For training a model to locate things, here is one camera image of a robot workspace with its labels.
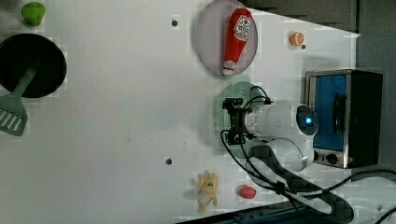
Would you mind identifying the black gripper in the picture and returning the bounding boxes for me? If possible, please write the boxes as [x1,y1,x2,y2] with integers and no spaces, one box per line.
[222,98,248,146]

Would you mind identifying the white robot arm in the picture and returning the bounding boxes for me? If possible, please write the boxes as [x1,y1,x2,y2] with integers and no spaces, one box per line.
[220,96,355,224]

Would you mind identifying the green plastic strainer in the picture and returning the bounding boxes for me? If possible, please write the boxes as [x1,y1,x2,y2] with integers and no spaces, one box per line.
[211,76,273,159]

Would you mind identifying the yellow banana peel toy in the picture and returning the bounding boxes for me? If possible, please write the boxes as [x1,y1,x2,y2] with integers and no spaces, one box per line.
[197,171,218,214]

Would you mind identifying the red strawberry toy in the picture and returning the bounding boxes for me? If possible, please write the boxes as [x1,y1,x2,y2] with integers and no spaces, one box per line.
[238,186,256,200]

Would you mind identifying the light purple plate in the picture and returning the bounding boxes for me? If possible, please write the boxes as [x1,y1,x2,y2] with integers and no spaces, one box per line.
[195,0,258,76]

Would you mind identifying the red plush ketchup bottle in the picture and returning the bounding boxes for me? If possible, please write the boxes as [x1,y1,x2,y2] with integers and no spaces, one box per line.
[222,8,253,76]

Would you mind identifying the orange slice toy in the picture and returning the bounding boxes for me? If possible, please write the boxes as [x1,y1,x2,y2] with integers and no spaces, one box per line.
[290,32,304,46]

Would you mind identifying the silver black toaster oven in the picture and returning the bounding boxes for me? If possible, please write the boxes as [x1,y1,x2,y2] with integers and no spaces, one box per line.
[304,69,383,169]

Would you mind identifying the green slotted spatula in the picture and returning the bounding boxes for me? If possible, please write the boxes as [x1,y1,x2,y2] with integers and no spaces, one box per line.
[0,67,38,136]

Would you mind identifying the black round pan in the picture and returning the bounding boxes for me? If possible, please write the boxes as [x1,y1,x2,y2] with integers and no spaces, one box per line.
[0,34,67,98]

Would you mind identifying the green pepper toy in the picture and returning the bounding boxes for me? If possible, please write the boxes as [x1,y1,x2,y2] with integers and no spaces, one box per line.
[21,2,46,27]

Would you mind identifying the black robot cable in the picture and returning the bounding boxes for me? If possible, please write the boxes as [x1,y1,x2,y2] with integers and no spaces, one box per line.
[219,85,396,224]

